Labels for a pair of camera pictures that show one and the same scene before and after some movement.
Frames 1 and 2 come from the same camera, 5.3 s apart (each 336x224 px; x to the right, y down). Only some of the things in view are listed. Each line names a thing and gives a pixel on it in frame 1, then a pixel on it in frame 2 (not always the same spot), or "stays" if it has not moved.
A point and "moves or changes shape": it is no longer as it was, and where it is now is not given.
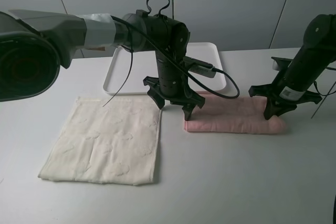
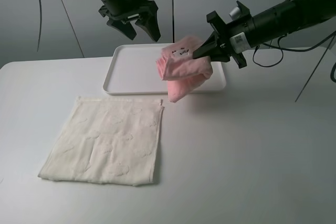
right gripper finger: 272,108 → 210,48
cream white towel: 108,140 stays
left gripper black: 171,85 → 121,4
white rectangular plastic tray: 129,67 stays
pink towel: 242,114 moves or changes shape
